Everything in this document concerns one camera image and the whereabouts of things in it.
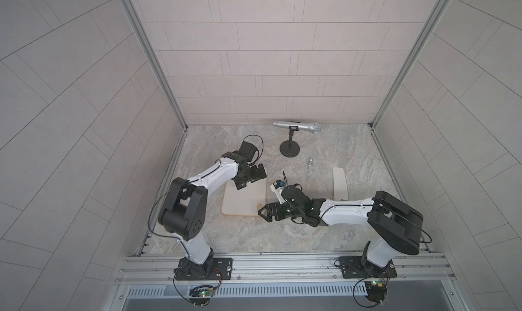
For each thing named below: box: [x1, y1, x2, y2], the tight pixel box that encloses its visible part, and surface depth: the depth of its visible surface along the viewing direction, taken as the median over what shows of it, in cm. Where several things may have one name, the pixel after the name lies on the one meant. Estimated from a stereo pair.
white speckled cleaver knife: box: [333, 167, 348, 201], surface depth 96 cm
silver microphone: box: [272, 120, 322, 134], surface depth 92 cm
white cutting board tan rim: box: [221, 177, 268, 216], surface depth 89 cm
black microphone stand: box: [279, 125, 301, 158], surface depth 107 cm
